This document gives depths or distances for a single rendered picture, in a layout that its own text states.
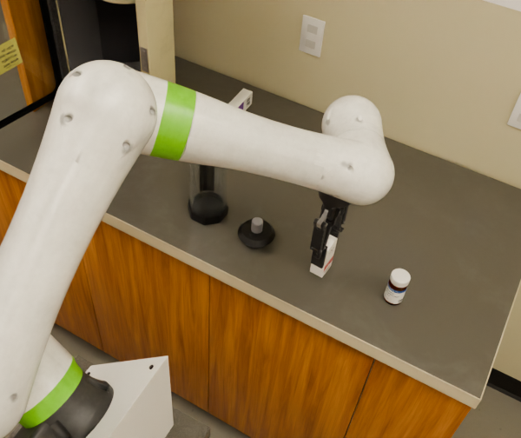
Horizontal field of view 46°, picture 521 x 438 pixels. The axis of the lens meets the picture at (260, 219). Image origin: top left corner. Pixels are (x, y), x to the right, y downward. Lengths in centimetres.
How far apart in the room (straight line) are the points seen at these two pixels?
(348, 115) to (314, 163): 15
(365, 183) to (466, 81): 81
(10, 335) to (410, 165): 128
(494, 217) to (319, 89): 65
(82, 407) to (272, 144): 50
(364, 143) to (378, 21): 78
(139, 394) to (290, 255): 63
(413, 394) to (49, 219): 100
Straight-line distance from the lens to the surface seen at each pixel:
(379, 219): 163
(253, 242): 148
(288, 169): 97
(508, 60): 171
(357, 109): 111
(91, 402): 105
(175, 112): 92
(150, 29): 161
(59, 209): 77
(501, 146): 184
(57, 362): 103
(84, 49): 190
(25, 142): 185
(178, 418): 126
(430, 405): 153
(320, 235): 128
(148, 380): 102
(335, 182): 100
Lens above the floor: 208
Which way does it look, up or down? 46 degrees down
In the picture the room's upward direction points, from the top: 6 degrees clockwise
